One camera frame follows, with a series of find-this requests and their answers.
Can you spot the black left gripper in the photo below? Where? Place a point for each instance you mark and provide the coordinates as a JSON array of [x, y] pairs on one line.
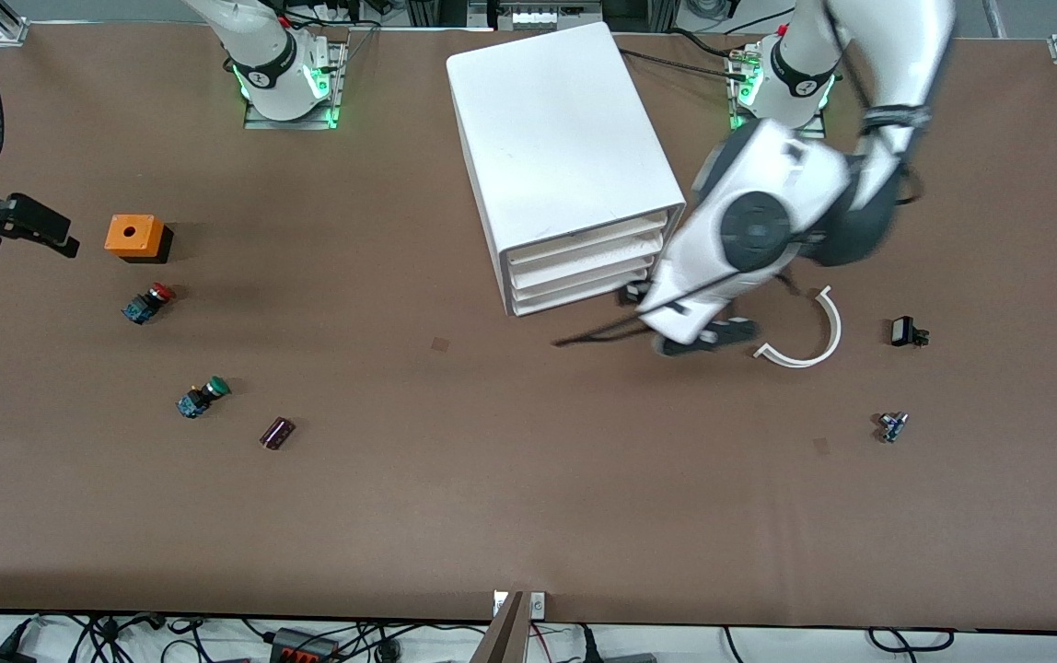
[[636, 295]]

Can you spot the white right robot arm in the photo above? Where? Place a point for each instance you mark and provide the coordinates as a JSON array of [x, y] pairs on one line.
[[275, 74]]

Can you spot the red push button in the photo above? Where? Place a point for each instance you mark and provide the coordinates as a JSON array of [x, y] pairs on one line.
[[146, 304]]

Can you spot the green push button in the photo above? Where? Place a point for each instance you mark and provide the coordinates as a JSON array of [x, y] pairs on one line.
[[202, 396]]

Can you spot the orange box with hole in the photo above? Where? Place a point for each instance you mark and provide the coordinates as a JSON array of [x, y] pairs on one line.
[[133, 235]]

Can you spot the white curved plastic piece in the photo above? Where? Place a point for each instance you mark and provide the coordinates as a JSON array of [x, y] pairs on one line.
[[837, 327]]

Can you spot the brown table mat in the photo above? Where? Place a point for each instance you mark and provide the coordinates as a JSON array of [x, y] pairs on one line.
[[528, 479]]

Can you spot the small blue metal component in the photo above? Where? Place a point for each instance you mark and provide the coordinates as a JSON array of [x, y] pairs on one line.
[[892, 427]]

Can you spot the white power strip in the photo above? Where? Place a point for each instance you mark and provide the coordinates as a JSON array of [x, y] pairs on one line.
[[547, 17]]

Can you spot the dark purple cylindrical component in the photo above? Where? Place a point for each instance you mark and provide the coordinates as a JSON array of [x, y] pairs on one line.
[[277, 433]]

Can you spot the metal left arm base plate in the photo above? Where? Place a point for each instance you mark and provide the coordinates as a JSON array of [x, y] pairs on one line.
[[740, 124]]

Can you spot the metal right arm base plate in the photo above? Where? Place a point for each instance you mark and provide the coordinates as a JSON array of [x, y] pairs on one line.
[[261, 122]]

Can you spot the small black switch component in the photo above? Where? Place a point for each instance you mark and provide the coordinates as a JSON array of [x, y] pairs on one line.
[[904, 331]]

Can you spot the white metal bracket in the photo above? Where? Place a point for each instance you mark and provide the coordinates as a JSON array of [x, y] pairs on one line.
[[498, 603], [538, 604]]

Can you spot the brown camera post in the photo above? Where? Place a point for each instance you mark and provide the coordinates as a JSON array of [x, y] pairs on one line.
[[501, 640]]

